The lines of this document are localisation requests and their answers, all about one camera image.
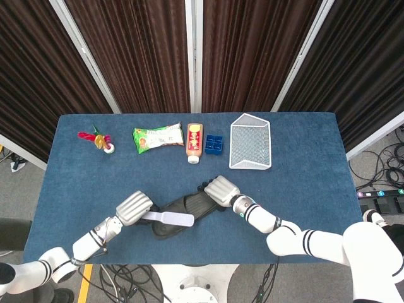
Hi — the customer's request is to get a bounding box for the blue plastic grid tray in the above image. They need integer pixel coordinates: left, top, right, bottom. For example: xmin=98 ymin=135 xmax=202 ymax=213
xmin=204 ymin=134 xmax=224 ymax=157

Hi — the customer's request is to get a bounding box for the black foot pedal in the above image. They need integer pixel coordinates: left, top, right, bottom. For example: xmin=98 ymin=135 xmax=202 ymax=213
xmin=359 ymin=195 xmax=404 ymax=218

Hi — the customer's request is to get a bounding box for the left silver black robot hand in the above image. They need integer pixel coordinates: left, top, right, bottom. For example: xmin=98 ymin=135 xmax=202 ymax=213
xmin=116 ymin=191 xmax=160 ymax=227

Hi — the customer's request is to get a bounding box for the thin black green-lit cable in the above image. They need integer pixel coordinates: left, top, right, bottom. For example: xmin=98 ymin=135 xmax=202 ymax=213
xmin=254 ymin=257 xmax=280 ymax=303

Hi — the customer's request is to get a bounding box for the yellow floor tape strip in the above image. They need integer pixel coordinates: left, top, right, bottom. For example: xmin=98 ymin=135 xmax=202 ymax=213
xmin=77 ymin=264 xmax=94 ymax=303

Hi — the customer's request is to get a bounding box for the red label sauce bottle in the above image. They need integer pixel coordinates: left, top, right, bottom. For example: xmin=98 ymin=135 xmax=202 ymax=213
xmin=186 ymin=122 xmax=205 ymax=164

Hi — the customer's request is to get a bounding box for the black floor cable tangle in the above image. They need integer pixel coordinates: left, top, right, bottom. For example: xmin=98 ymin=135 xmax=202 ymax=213
xmin=348 ymin=125 xmax=404 ymax=190

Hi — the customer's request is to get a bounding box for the blue table cloth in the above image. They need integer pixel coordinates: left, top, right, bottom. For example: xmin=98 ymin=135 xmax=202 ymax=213
xmin=23 ymin=112 xmax=364 ymax=265

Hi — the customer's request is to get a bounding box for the black cable bundle under table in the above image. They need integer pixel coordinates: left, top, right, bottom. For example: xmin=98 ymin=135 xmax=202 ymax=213
xmin=78 ymin=264 xmax=164 ymax=303

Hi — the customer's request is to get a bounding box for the brown curtain partition panel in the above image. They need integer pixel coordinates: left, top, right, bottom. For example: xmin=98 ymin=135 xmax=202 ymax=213
xmin=49 ymin=0 xmax=195 ymax=114
xmin=271 ymin=0 xmax=404 ymax=161
xmin=194 ymin=0 xmax=335 ymax=113
xmin=0 ymin=0 xmax=122 ymax=171

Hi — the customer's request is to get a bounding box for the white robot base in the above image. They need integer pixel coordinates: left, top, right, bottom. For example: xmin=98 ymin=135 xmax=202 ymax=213
xmin=151 ymin=264 xmax=240 ymax=303

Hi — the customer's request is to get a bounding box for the lilac plastic brush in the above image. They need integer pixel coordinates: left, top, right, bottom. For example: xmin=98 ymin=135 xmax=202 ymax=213
xmin=141 ymin=211 xmax=195 ymax=228

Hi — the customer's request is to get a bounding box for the colourful feather shuttlecock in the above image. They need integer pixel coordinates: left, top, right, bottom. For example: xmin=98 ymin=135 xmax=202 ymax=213
xmin=78 ymin=125 xmax=116 ymax=155

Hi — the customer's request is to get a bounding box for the white crumpled floor object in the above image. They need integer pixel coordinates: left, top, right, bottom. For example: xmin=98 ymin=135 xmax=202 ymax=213
xmin=10 ymin=159 xmax=28 ymax=173

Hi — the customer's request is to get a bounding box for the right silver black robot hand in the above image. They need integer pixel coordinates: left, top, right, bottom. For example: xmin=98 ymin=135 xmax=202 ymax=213
xmin=198 ymin=175 xmax=241 ymax=211

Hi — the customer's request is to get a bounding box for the black rubber slipper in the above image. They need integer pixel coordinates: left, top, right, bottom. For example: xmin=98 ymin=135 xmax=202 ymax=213
xmin=138 ymin=189 xmax=227 ymax=240

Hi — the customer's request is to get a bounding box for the white wire mesh basket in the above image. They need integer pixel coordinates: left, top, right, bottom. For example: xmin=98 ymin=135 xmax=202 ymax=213
xmin=229 ymin=112 xmax=273 ymax=170

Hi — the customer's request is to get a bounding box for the green white snack bag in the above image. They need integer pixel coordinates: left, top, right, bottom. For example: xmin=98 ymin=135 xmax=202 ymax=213
xmin=132 ymin=122 xmax=185 ymax=155

